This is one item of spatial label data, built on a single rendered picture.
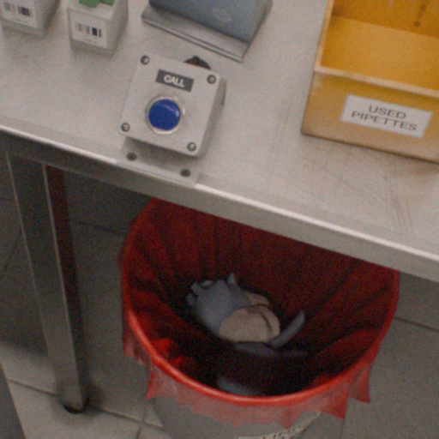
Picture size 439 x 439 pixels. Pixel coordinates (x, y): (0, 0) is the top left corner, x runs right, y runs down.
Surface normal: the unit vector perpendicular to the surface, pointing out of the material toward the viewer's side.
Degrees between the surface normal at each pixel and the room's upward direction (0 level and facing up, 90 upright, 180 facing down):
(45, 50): 0
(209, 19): 90
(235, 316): 19
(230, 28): 90
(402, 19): 90
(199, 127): 30
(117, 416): 0
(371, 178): 0
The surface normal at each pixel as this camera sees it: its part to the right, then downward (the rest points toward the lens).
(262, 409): 0.03, 0.91
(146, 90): -0.09, 0.03
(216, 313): 0.19, -0.11
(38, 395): 0.06, -0.45
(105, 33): -0.29, 0.84
